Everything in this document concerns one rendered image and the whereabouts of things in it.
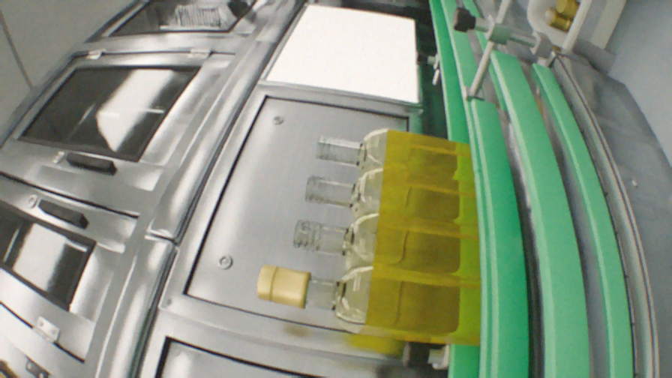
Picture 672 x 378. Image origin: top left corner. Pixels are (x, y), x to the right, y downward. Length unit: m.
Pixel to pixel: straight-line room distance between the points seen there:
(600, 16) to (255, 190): 0.56
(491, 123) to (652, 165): 0.20
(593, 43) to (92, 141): 0.94
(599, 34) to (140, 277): 0.72
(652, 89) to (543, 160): 0.24
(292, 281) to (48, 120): 0.87
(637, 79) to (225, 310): 0.61
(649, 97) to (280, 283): 0.47
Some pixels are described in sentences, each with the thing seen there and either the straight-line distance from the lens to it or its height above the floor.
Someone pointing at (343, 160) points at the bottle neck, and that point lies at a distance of 0.40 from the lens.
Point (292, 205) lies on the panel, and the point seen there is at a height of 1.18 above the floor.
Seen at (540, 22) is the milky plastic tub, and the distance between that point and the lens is 0.62.
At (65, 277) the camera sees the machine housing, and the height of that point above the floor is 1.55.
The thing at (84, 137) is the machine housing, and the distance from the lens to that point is 0.86.
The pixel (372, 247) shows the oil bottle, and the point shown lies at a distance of 0.31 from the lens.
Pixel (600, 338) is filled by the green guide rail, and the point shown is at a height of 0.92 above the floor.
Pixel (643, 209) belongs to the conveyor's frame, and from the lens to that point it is 0.31.
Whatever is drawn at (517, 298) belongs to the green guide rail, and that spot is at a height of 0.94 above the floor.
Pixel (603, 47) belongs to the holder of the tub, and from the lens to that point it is 0.53.
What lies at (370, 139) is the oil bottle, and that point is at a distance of 0.39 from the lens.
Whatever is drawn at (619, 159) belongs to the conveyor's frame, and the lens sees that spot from 0.33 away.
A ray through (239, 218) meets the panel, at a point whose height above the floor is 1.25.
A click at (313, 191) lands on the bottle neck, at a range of 0.36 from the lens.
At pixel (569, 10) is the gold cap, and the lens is 0.59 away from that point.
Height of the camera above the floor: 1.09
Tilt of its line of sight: 3 degrees up
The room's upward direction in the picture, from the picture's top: 80 degrees counter-clockwise
